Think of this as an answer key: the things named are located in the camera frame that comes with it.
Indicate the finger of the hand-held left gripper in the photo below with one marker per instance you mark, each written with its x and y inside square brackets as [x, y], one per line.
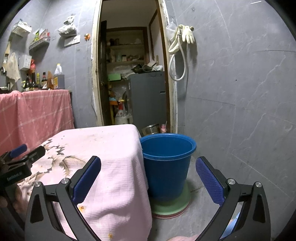
[18, 149]
[37, 154]

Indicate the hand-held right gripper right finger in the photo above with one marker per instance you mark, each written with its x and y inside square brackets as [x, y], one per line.
[209, 179]

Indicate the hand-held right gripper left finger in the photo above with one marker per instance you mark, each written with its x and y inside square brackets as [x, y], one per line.
[86, 179]

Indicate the blue plastic bucket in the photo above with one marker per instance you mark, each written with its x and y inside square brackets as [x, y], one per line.
[166, 171]

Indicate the person's left hand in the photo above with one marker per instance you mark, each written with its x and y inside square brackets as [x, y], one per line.
[16, 194]

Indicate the pink floral blanket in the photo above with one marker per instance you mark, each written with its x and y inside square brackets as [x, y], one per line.
[111, 162]

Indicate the pink checkered cloth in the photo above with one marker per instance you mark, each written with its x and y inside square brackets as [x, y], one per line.
[34, 115]

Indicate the dark bottle yellow label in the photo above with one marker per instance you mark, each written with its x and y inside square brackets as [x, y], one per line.
[27, 84]

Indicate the pink bottle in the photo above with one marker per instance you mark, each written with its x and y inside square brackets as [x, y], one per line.
[163, 129]

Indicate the dark glass bottle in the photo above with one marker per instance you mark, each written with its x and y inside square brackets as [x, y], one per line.
[34, 82]

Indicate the white bottle red label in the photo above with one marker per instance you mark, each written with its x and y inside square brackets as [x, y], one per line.
[120, 115]

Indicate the brown sauce bottle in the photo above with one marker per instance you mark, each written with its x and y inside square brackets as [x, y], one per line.
[50, 82]

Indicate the metal pot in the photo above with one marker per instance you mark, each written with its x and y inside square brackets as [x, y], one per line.
[150, 131]

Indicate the cooking oil jug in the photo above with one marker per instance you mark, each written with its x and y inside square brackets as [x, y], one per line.
[59, 78]

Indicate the beige cloth bag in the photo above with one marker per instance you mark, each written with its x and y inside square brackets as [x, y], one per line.
[13, 68]

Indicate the red plastic bag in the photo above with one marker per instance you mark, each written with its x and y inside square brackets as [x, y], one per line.
[32, 65]

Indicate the white box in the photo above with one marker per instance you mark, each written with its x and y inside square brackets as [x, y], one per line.
[25, 62]

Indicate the grey cabinet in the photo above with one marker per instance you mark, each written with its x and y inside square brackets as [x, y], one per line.
[145, 102]

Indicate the green box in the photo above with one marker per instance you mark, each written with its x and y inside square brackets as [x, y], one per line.
[114, 77]

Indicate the dark wooden door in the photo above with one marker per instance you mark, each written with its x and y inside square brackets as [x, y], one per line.
[103, 69]

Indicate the green snack packet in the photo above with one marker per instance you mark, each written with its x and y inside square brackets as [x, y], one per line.
[37, 36]

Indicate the red beige snack packet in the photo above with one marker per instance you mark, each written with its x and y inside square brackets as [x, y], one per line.
[44, 34]

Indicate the black wok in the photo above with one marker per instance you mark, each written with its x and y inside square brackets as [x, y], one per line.
[137, 69]

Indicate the hanging plastic bag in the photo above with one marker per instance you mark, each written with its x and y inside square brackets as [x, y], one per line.
[67, 27]

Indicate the cream rubber gloves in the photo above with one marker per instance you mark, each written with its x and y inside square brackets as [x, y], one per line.
[188, 34]

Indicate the clear plastic bag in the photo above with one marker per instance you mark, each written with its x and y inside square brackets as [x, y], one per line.
[171, 29]

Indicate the wooden door frame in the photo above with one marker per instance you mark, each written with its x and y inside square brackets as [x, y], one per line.
[172, 92]

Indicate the wall shelf rack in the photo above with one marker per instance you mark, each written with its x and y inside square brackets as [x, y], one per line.
[39, 44]

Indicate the grey wall switch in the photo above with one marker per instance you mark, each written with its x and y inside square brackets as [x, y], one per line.
[68, 42]

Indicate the white wall socket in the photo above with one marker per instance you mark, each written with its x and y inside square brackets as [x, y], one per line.
[76, 39]

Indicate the orange wall hook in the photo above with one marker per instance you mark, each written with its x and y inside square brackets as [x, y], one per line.
[87, 37]

